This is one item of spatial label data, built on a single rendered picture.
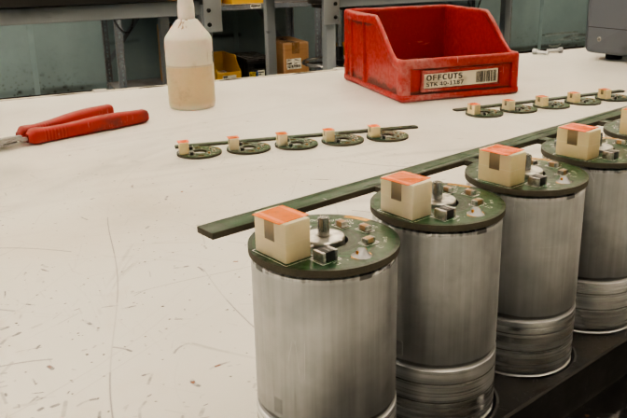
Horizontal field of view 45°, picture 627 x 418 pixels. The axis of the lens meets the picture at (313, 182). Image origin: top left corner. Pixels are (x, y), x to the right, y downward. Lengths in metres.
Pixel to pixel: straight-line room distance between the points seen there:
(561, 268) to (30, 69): 4.50
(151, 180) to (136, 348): 0.17
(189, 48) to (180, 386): 0.36
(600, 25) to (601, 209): 0.61
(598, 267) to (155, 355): 0.12
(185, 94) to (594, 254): 0.40
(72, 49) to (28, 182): 4.24
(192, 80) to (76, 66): 4.11
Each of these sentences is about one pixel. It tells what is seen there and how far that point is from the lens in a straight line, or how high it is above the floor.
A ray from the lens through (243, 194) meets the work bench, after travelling 0.35.
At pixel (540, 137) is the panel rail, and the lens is 0.19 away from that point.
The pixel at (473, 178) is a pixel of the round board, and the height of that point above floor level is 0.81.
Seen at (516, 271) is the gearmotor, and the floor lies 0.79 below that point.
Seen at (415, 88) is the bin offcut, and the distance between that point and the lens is 0.55.
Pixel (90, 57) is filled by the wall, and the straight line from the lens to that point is 4.65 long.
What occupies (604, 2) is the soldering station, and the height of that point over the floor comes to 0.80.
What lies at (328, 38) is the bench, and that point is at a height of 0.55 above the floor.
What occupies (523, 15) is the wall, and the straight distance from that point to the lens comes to 5.97.
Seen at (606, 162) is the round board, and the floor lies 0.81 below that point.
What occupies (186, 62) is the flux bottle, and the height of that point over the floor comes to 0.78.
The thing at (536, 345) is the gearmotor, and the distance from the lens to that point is 0.17.
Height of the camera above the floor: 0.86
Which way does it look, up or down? 17 degrees down
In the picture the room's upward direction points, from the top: 1 degrees counter-clockwise
